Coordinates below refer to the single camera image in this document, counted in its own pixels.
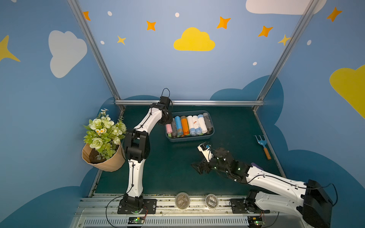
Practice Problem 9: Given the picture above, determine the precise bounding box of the pink bag roll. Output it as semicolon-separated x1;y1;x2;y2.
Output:
165;123;173;138

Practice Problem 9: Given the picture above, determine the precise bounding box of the blue roll gold end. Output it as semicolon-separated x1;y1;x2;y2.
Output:
175;116;183;137

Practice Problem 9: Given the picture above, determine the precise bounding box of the translucent grey roll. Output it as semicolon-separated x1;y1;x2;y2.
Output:
203;112;213;134

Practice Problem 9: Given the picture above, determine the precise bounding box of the white roll red label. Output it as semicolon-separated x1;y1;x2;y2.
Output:
193;116;202;135

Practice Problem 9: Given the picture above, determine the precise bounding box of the white roll blue end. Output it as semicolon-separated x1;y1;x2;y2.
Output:
198;114;208;134

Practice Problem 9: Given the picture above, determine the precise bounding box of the dark grey bag roll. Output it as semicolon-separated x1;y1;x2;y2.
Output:
171;118;178;138

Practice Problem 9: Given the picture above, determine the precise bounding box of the small white roll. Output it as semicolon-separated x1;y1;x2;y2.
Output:
187;116;196;136

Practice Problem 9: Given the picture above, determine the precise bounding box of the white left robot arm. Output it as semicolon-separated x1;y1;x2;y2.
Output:
120;96;172;214

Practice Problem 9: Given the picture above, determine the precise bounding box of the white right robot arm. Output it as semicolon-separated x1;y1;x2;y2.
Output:
192;142;335;228

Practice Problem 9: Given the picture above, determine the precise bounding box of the teal plastic storage box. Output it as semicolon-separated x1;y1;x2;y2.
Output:
165;110;215;143

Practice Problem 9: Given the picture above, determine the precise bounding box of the purple object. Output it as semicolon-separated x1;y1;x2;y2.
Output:
251;162;262;170

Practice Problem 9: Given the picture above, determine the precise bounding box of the right clear round dish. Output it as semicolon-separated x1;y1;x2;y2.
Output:
205;194;219;210

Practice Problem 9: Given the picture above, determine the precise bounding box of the clear round dish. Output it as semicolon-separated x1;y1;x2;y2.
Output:
205;194;219;210
175;192;191;210

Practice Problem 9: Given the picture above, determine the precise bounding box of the left clear round dish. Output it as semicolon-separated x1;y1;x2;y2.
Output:
175;192;191;210

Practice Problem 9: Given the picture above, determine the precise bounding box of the blue garden fork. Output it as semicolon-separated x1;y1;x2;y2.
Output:
254;135;272;160

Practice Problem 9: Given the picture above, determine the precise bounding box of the artificial flower bouquet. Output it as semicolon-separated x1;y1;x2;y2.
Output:
84;108;126;163

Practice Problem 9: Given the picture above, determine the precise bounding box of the beige flower pot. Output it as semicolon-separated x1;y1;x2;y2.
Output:
82;144;125;172

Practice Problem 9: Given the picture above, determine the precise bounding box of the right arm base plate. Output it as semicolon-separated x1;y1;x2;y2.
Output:
229;199;271;214

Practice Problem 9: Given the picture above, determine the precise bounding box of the metal enclosure frame bar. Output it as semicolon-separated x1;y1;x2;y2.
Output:
115;99;264;106

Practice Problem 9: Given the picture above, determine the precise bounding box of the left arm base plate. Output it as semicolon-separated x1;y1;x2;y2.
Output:
117;198;157;214

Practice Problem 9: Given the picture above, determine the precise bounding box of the metal rail frame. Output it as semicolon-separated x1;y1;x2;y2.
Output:
68;194;317;228

